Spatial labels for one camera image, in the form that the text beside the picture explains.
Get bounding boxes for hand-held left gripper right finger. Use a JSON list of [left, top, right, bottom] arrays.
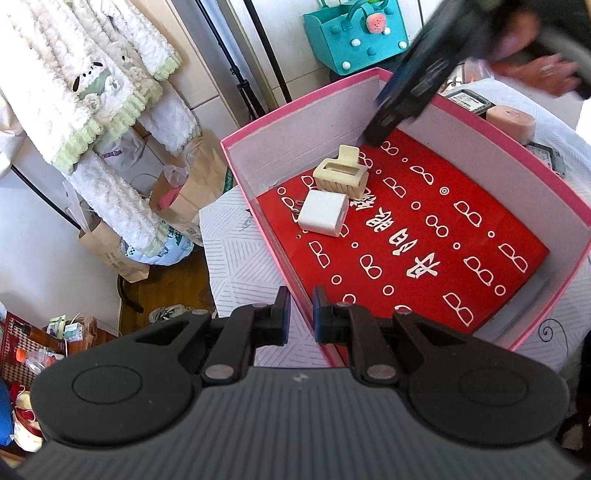
[[313, 286, 467, 387]]

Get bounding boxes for wooden side table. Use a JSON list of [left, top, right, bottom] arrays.
[[46, 316, 122, 358]]

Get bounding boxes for pink cardboard box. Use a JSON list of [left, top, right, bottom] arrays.
[[221, 68, 591, 367]]

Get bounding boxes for cream and red plush item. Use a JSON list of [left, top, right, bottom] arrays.
[[9, 383, 44, 453]]

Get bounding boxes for red plaid basket bag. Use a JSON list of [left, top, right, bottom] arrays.
[[0, 311, 68, 393]]

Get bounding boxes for black tripod stand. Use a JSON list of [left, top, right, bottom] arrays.
[[194, 0, 293, 123]]

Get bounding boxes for brown paper bag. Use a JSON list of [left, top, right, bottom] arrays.
[[150, 136, 232, 232], [78, 217, 151, 283]]

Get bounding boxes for person's right hand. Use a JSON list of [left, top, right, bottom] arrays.
[[492, 28, 583, 97]]

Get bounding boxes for grey printed garment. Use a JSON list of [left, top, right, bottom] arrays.
[[95, 127, 155, 195]]

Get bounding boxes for pink round case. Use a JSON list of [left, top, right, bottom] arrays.
[[486, 106, 537, 144]]

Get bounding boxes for white fluffy pants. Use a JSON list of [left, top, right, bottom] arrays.
[[76, 83, 201, 257]]

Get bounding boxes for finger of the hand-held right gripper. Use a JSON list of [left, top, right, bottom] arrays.
[[361, 58, 462, 149], [373, 47, 431, 112]]

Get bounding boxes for blue green plastic pack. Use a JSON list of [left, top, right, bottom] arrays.
[[122, 226, 195, 266]]

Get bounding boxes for beige wardrobe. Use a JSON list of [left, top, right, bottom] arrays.
[[134, 0, 426, 153]]

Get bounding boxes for white charger adapter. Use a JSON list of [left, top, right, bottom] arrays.
[[297, 191, 350, 237]]

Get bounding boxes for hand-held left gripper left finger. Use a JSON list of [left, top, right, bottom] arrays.
[[122, 286, 291, 387]]

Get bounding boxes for teal felt handbag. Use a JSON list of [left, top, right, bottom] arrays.
[[303, 0, 410, 76]]

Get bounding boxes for white sneaker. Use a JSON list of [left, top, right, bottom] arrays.
[[148, 305, 197, 324]]

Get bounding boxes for cream hair claw clip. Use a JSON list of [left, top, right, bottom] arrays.
[[313, 144, 370, 200]]

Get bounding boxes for small green white packets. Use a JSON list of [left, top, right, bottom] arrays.
[[44, 314, 86, 342]]

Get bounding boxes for white fluffy cardigan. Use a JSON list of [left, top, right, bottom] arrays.
[[0, 0, 183, 174]]

